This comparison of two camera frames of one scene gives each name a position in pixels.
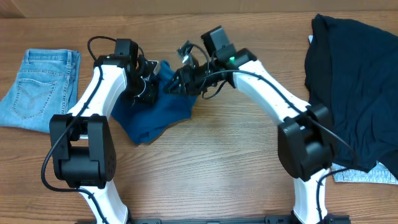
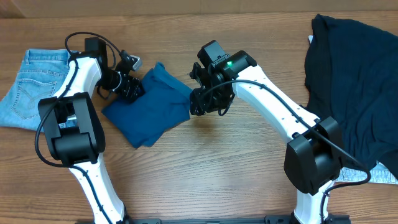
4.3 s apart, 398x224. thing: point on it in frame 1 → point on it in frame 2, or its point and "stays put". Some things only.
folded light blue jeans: [47, 84] stays put
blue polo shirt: [143, 122] stays put
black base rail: [268, 219] stays put
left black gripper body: [146, 91] → [132, 90]
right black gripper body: [184, 80] → [197, 101]
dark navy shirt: [352, 70] stays put
